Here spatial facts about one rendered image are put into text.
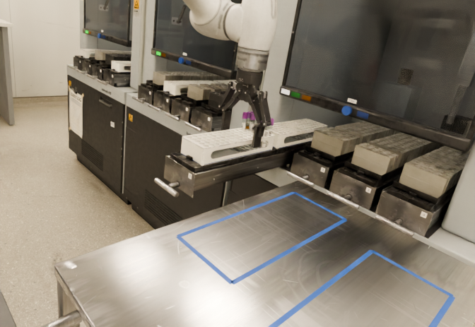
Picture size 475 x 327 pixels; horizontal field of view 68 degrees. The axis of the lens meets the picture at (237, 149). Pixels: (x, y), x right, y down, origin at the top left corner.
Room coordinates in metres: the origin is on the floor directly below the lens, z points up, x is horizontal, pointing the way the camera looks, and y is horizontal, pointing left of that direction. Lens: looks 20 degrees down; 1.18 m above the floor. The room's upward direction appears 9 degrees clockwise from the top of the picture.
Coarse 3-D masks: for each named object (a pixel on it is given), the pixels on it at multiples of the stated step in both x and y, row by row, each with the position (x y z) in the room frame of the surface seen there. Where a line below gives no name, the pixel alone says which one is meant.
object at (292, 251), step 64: (320, 192) 0.79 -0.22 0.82; (128, 256) 0.45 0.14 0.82; (192, 256) 0.47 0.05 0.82; (256, 256) 0.50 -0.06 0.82; (320, 256) 0.52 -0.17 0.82; (384, 256) 0.55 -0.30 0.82; (448, 256) 0.59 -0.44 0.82; (64, 320) 0.35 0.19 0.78; (128, 320) 0.33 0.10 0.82; (192, 320) 0.35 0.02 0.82; (256, 320) 0.36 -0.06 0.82; (320, 320) 0.38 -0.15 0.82; (384, 320) 0.40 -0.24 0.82; (448, 320) 0.42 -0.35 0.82
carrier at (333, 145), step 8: (320, 136) 1.13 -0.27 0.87; (328, 136) 1.11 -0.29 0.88; (336, 136) 1.11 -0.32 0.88; (312, 144) 1.14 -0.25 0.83; (320, 144) 1.12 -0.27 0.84; (328, 144) 1.10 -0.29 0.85; (336, 144) 1.08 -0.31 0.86; (344, 144) 1.08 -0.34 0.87; (328, 152) 1.10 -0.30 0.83; (336, 152) 1.08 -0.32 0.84
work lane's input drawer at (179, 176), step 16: (304, 144) 1.19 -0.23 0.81; (176, 160) 0.88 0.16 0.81; (192, 160) 0.87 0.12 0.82; (240, 160) 0.95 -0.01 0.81; (256, 160) 0.99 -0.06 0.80; (272, 160) 1.05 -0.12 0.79; (288, 160) 1.11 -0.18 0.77; (176, 176) 0.87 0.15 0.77; (192, 176) 0.82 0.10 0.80; (208, 176) 0.85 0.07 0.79; (224, 176) 0.89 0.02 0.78; (240, 176) 0.94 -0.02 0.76; (176, 192) 0.80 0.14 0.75; (192, 192) 0.82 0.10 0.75
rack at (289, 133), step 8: (296, 120) 1.31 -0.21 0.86; (304, 120) 1.34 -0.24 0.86; (312, 120) 1.35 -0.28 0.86; (272, 128) 1.15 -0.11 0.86; (280, 128) 1.17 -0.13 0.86; (288, 128) 1.18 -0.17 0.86; (296, 128) 1.21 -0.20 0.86; (304, 128) 1.21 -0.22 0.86; (312, 128) 1.23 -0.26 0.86; (320, 128) 1.26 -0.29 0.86; (280, 136) 1.09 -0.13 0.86; (288, 136) 1.27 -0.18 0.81; (296, 136) 1.27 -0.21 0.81; (304, 136) 1.23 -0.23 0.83; (312, 136) 1.26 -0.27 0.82; (280, 144) 1.09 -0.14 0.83; (288, 144) 1.13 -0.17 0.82
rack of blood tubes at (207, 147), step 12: (216, 132) 1.01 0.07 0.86; (228, 132) 1.02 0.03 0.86; (240, 132) 1.06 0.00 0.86; (252, 132) 1.07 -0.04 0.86; (192, 144) 0.88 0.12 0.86; (204, 144) 0.88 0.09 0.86; (216, 144) 0.91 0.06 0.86; (228, 144) 0.92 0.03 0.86; (240, 144) 0.95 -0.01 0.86; (192, 156) 0.88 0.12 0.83; (204, 156) 0.86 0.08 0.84; (216, 156) 0.96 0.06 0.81; (228, 156) 0.92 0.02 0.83
